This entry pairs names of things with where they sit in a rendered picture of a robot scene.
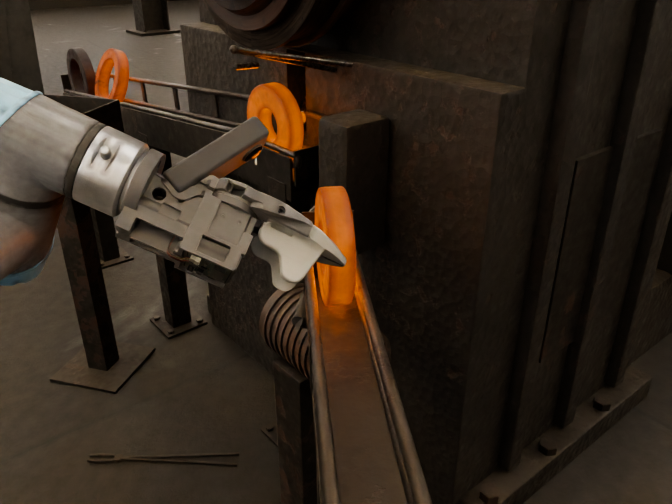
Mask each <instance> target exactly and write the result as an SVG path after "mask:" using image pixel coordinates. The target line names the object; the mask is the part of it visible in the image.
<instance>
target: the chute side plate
mask: <svg viewBox="0 0 672 504"><path fill-rule="evenodd" d="M120 109H121V115H122V121H123V128H124V133H125V134H127V135H129V136H131V137H133V138H136V139H138V131H139V132H141V133H143V134H145V135H146V136H147V138H148V145H150V146H153V147H156V148H159V149H162V150H165V151H168V152H171V153H174V154H177V155H179V156H182V157H185V158H187V157H188V156H190V155H192V154H193V153H195V152H196V151H198V150H200V149H201V148H203V147H204V146H206V145H208V144H209V143H211V142H213V141H214V140H216V139H217V138H219V137H221V136H222V135H224V134H225V133H227V132H223V131H219V130H215V129H211V128H207V127H203V126H199V125H195V124H191V123H187V122H183V121H179V120H175V119H170V118H166V117H162V116H158V115H154V114H150V113H146V112H142V111H138V110H134V109H130V108H126V107H122V106H120ZM138 140H139V139H138ZM231 173H233V174H236V175H239V176H241V177H243V178H244V179H246V180H248V181H250V182H252V183H254V184H256V185H258V186H260V187H262V188H264V189H266V190H268V176H270V177H272V178H274V179H276V180H278V181H280V182H282V183H284V184H286V200H288V201H290V202H293V201H294V200H293V170H292V158H290V157H288V156H285V155H283V154H280V153H278V152H276V151H274V150H271V149H269V148H266V147H263V149H262V151H261V153H260V154H259V155H258V156H257V165H255V159H253V160H251V161H248V162H246V163H245V164H243V165H241V166H240V167H238V168H237V169H235V170H234V171H232V172H231Z"/></svg>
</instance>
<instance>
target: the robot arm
mask: <svg viewBox="0 0 672 504"><path fill-rule="evenodd" d="M268 135H269V130H268V129H267V128H266V127H265V125H264V124H263V123H262V122H261V121H260V119H259V118H258V117H251V118H250V119H248V120H246V121H245V122H243V123H242V124H240V125H238V126H236V127H234V128H233V129H231V130H230V131H229V132H227V133H225V134H224V135H222V136H221V137H219V138H217V139H216V140H214V141H213V142H211V143H209V144H208V145H206V146H204V147H203V148H201V149H200V150H198V151H196V152H195V153H193V154H192V155H190V156H188V157H187V158H185V159H183V160H182V161H180V162H179V163H177V164H175V165H174V166H172V167H171V168H169V169H167V170H166V171H164V173H163V175H161V173H162V171H163V168H164V164H165V160H166V155H165V154H163V153H161V152H159V151H157V150H155V149H150V150H149V147H148V145H147V144H146V143H144V142H142V141H140V140H138V139H136V138H133V137H131V136H129V135H127V134H125V133H123V132H121V131H118V130H116V129H114V128H112V127H110V126H107V125H105V124H103V123H101V122H99V121H97V120H95V119H93V118H90V117H88V116H86V115H84V114H82V113H80V112H78V111H75V110H73V109H71V108H69V107H67V106H65V105H63V104H61V103H58V102H56V101H54V100H52V99H50V98H48V97H46V96H44V95H43V93H41V92H40V91H32V90H30V89H27V88H25V87H22V86H20V85H18V84H15V83H13V82H10V81H8V80H6V79H3V78H0V285H2V286H13V285H15V284H17V283H22V282H23V283H27V282H29V281H31V280H33V279H34V278H35V277H37V276H38V275H39V274H40V273H41V271H42V270H43V268H44V265H45V262H46V259H47V258H48V256H49V255H50V253H51V251H52V248H53V244H54V234H55V230H56V227H57V223H58V220H59V216H60V212H61V209H62V205H63V202H64V198H65V196H66V197H69V198H71V199H74V200H76V201H78V202H80V203H82V204H85V205H87V206H89V207H91V208H94V209H96V210H98V211H100V212H103V213H105V214H107V215H109V216H112V217H115V216H118V215H119V214H120V213H121V214H120V215H119V217H118V219H117V221H116V223H115V228H116V230H117V232H116V234H115V237H117V238H119V239H121V240H124V241H126V242H128V243H131V244H133V245H135V246H138V247H140V248H142V249H144V250H147V251H149V252H151V253H154V254H156V255H158V256H160V257H163V258H165V259H167V260H170V261H172V262H174V263H175V265H174V268H177V269H179V270H181V271H183V272H186V273H188V274H190V275H193V276H195V277H197V278H200V279H202V280H204V281H206V282H209V283H211V284H213V285H216V286H218V287H220V288H224V286H225V284H226V283H229V281H230V279H231V278H232V276H233V275H234V273H235V271H236V270H237V267H238V265H239V263H240V261H241V258H244V256H245V254H246V252H247V250H248V248H249V245H250V243H251V241H252V243H251V249H252V252H253V253H254V254H255V255H256V256H257V257H259V258H261V259H263V260H265V261H267V262H268V263H269V264H270V265H271V271H272V283H273V285H274V286H275V287H276V288H277V289H279V290H281V291H289V290H291V289H293V288H294V287H295V285H296V284H297V283H298V282H300V281H301V280H302V279H303V278H304V277H305V275H306V274H307V273H308V271H309V270H310V269H311V268H312V266H313V265H314V264H315V262H319V263H323V264H327V265H331V266H337V267H344V266H345V265H346V262H347V259H346V257H345V256H344V255H343V253H342V252H341V251H340V250H339V248H338V247H337V246H336V244H335V243H334V242H333V241H332V240H331V239H330V238H329V237H328V236H327V235H326V234H325V233H324V232H323V231H322V230H320V229H319V228H318V227H316V226H315V225H314V224H313V223H312V221H310V220H309V219H307V218H306V217H305V216H303V215H302V214H300V213H299V212H298V211H296V210H295V209H293V208H292V207H290V206H289V205H287V204H285V203H284V202H282V201H280V200H278V199H276V198H274V197H272V196H270V195H267V194H265V193H262V192H259V191H257V190H255V189H253V188H252V187H250V186H248V185H246V184H244V183H241V182H238V181H235V180H232V179H229V178H223V177H225V176H226V175H228V174H229V173H231V172H232V171H234V170H235V169H237V168H238V167H240V166H241V165H243V164H245V163H246V162H248V161H251V160H253V159H255V158H256V157H257V156H258V155H259V154H260V153H261V151H262V149H263V147H264V144H265V142H266V140H267V138H268ZM156 198H160V199H162V200H156ZM262 221H264V223H263V222H262ZM194 271H196V272H194ZM202 274H204V275H206V276H208V277H210V278H213V279H215V280H213V279H210V278H208V277H206V276H203V275H202Z"/></svg>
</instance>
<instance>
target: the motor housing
mask: <svg viewBox="0 0 672 504"><path fill-rule="evenodd" d="M302 291H303V283H297V284H296V285H295V287H294V288H293V289H291V290H289V291H281V290H279V289H278V290H277V291H276V292H275V293H273V295H272V296H271V297H270V298H269V299H268V301H267V302H266V304H265V305H264V307H263V309H262V312H261V315H260V320H259V330H260V334H261V336H262V338H263V339H264V341H265V343H266V345H267V346H268V347H269V348H271V349H272V350H273V351H274V352H275V353H277V354H278V355H279V356H280V358H278V359H276V360H274V361H273V367H274V385H275V402H276V420H277V437H278V455H279V473H280V490H281V504H317V470H316V444H315V430H314V416H313V403H312V396H311V389H310V362H309V348H308V334H307V329H304V328H296V327H295V325H294V324H293V323H292V318H293V315H294V313H295V310H296V307H297V304H298V302H299V299H300V296H301V293H302ZM382 334H383V333H382ZM383 337H384V341H385V348H386V352H387V355H388V358H389V362H390V355H391V348H390V343H389V340H388V339H387V337H386V336H385V335H384V334H383Z"/></svg>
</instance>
